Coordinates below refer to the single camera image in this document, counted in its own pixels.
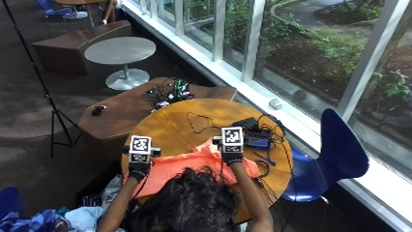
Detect person's right hand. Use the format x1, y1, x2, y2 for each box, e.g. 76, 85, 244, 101
211, 135, 244, 166

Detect person's left hand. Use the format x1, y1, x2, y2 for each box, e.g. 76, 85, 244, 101
123, 145, 163, 183

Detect orange cloth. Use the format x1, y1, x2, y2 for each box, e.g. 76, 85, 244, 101
126, 138, 262, 199

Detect white marker cube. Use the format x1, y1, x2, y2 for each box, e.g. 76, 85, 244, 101
128, 134, 154, 164
220, 126, 244, 154

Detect blue pen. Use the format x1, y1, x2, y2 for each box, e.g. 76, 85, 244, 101
254, 152, 278, 167

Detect blue electronic box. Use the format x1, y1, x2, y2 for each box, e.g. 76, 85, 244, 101
244, 129, 275, 151

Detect round wooden table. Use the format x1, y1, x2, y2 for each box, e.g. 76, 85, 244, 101
120, 98, 295, 224

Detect black power adapter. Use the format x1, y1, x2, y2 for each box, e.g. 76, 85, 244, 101
231, 117, 260, 131

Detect brown wooden bench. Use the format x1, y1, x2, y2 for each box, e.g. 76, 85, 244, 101
31, 19, 134, 76
78, 76, 239, 153

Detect small black device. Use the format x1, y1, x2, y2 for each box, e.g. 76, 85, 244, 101
91, 104, 108, 117

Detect blue chair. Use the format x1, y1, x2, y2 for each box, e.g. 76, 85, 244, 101
282, 107, 371, 204
0, 187, 23, 220
36, 0, 90, 20

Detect pile of clothes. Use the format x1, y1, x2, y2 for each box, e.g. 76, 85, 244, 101
0, 173, 127, 232

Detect black tripod stand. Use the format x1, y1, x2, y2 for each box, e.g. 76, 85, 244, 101
2, 0, 83, 160

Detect round grey side table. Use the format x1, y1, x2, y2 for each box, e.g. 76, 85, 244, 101
84, 36, 158, 92

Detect black cable bundle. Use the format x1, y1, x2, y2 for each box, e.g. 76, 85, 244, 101
252, 112, 298, 223

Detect thin black cable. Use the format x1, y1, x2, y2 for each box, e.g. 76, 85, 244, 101
186, 111, 222, 135

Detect tangle of cables and gear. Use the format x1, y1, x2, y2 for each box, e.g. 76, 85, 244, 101
140, 76, 196, 112

